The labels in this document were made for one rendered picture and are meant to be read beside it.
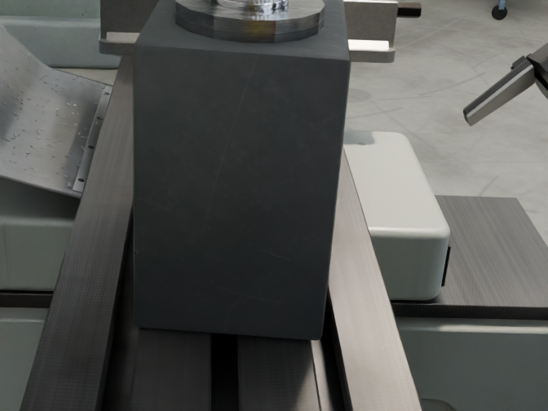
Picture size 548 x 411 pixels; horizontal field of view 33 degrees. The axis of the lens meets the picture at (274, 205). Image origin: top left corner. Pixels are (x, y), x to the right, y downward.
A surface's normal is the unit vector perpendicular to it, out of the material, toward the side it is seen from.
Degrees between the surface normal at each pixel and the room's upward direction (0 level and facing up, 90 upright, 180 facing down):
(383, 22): 90
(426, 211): 0
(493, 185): 0
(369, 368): 0
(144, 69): 90
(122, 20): 90
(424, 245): 90
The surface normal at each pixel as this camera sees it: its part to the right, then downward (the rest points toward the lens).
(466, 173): 0.07, -0.89
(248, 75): -0.04, 0.45
